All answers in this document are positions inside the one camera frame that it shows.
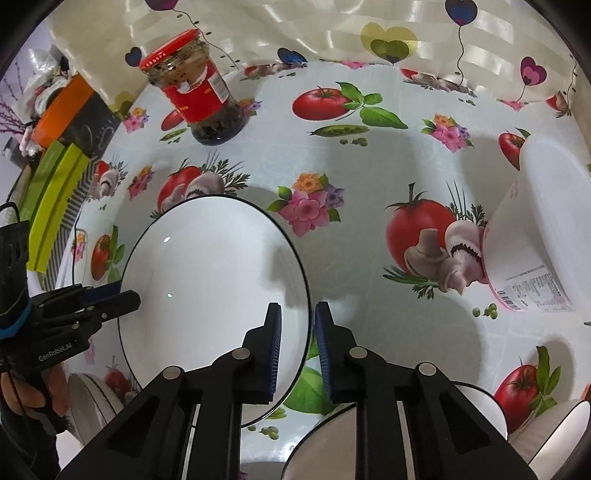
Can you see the white ribbed bowl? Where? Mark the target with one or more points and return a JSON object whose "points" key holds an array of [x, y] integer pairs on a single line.
{"points": [[549, 429]]}

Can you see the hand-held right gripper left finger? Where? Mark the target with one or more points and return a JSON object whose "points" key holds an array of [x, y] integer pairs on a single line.
{"points": [[275, 350]]}

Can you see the crumpled plastic bag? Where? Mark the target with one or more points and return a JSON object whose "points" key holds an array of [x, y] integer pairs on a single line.
{"points": [[39, 74]]}

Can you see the large white black-rimmed plate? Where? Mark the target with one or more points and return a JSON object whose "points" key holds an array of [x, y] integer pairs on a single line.
{"points": [[207, 258]]}

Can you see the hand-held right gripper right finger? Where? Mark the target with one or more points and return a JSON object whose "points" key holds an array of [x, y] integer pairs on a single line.
{"points": [[323, 350]]}

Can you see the dark patterned box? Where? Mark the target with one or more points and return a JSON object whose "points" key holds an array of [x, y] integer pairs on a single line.
{"points": [[94, 124]]}

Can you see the pale green box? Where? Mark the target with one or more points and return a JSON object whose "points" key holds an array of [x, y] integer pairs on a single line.
{"points": [[44, 170]]}

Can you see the vegetable print tablecloth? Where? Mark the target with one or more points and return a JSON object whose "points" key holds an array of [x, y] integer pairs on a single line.
{"points": [[360, 166]]}

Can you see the orange box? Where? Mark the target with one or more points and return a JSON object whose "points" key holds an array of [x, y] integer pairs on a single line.
{"points": [[62, 110]]}

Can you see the heart print curtain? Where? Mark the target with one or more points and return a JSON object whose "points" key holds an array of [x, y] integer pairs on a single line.
{"points": [[323, 27]]}

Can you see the white plastic tub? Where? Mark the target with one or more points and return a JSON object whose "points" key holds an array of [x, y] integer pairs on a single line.
{"points": [[535, 207]]}

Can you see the white bowl with black lines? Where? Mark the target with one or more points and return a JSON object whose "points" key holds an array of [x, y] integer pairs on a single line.
{"points": [[90, 406]]}

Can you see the white black-rimmed bowl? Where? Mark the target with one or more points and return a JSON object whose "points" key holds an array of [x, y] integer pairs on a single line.
{"points": [[323, 447]]}

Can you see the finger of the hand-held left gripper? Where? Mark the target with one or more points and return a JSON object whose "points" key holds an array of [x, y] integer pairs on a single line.
{"points": [[108, 290], [124, 302]]}

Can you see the glass jar with red lid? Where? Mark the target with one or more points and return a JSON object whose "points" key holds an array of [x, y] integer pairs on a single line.
{"points": [[194, 87]]}

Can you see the person's left forearm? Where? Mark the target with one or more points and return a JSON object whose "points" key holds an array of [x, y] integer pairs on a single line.
{"points": [[23, 450]]}

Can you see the person's left hand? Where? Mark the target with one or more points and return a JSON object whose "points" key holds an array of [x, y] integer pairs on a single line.
{"points": [[28, 393]]}

